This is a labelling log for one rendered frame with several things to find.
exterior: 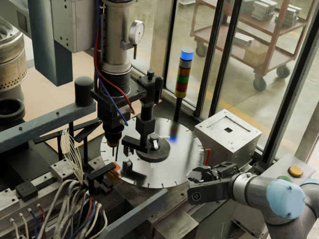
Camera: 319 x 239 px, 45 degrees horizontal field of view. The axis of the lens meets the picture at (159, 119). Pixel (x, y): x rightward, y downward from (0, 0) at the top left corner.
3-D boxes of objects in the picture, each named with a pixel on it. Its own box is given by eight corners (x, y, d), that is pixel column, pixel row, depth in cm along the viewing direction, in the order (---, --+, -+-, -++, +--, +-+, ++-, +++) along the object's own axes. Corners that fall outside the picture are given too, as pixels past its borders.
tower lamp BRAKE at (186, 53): (185, 52, 137) (187, 45, 135) (195, 58, 134) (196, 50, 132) (177, 56, 134) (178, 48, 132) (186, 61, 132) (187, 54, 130)
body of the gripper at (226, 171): (228, 186, 105) (260, 195, 95) (203, 197, 101) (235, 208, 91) (222, 160, 104) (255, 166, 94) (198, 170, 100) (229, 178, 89)
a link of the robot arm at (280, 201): (289, 231, 78) (277, 195, 76) (250, 217, 87) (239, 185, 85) (312, 210, 82) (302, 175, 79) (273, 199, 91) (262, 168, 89)
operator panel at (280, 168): (276, 180, 145) (288, 151, 135) (301, 198, 139) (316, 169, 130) (230, 219, 128) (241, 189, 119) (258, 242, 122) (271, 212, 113)
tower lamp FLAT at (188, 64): (184, 60, 138) (185, 53, 137) (193, 66, 136) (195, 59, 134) (176, 64, 136) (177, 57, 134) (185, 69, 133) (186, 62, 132)
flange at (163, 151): (164, 164, 116) (165, 159, 115) (130, 154, 118) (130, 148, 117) (174, 142, 125) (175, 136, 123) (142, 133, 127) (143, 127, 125)
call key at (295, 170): (292, 168, 130) (294, 164, 129) (302, 175, 128) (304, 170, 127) (286, 173, 128) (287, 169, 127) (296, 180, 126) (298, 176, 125)
